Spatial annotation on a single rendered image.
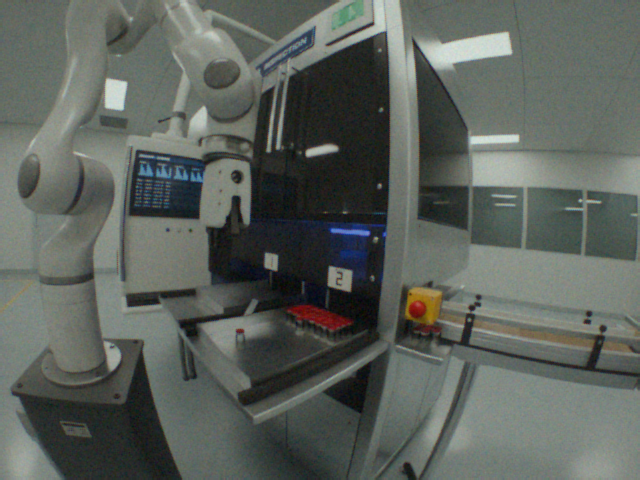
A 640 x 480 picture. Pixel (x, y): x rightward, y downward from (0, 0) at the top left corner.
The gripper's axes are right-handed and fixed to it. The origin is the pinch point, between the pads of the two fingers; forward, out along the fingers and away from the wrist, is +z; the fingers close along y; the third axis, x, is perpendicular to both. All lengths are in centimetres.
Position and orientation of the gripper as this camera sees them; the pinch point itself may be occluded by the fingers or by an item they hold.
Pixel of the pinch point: (219, 260)
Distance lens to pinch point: 39.8
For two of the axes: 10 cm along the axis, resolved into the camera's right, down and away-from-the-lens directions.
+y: -7.2, -0.8, 6.9
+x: -6.9, -0.1, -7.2
